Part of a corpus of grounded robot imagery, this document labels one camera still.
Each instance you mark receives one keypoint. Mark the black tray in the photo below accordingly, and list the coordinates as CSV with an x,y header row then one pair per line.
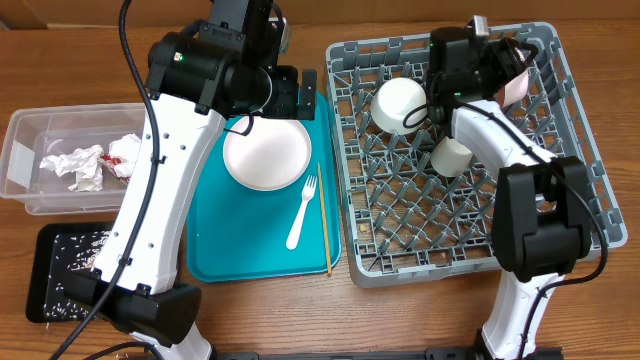
x,y
60,249

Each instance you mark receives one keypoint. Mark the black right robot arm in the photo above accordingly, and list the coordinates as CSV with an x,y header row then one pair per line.
x,y
543,232

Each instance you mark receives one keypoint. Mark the pink bowl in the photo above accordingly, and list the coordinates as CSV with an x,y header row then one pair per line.
x,y
515,90

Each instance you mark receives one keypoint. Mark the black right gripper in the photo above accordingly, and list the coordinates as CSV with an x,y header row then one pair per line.
x,y
509,64

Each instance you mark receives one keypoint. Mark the white plastic fork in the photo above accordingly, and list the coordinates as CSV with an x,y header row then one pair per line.
x,y
307,195

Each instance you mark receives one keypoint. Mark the clear plastic bin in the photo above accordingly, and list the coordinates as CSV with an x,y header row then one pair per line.
x,y
36,133

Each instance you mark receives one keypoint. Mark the grey dishwasher rack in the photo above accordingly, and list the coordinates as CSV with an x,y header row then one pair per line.
x,y
404,222

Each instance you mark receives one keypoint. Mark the white paper ball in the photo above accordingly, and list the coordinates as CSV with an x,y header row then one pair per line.
x,y
83,163

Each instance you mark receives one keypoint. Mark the white cup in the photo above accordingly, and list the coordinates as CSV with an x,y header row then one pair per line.
x,y
450,158

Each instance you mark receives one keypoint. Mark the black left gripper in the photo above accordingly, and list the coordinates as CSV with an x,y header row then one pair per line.
x,y
287,106

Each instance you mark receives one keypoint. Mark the pink plate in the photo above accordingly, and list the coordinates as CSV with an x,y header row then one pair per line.
x,y
273,155

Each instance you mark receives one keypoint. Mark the red snack wrapper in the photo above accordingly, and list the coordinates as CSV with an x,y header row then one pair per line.
x,y
122,170

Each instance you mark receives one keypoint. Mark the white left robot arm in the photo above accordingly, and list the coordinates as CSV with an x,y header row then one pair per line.
x,y
213,69

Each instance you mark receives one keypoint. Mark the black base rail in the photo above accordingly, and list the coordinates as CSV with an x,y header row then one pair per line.
x,y
451,353

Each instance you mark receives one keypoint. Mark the wooden chopstick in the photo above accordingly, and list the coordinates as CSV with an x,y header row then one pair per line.
x,y
324,221

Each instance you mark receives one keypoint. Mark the teal plastic tray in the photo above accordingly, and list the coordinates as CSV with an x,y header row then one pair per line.
x,y
236,233

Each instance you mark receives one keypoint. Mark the small white bowl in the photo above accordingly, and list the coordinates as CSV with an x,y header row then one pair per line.
x,y
399,106

